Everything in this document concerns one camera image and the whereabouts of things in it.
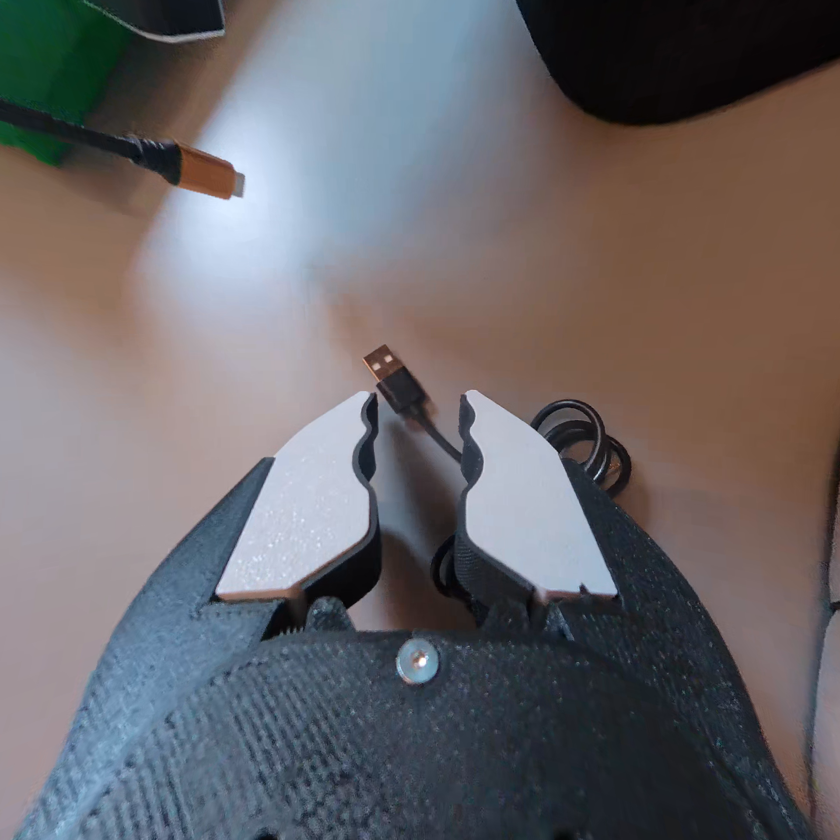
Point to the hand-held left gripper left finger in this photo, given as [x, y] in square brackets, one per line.
[308, 505]

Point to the black usb hub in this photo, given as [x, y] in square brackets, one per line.
[170, 16]

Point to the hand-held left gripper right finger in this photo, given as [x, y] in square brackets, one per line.
[525, 505]

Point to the green box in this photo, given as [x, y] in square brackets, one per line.
[46, 59]

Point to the black fabric bag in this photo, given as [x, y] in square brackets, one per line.
[676, 52]

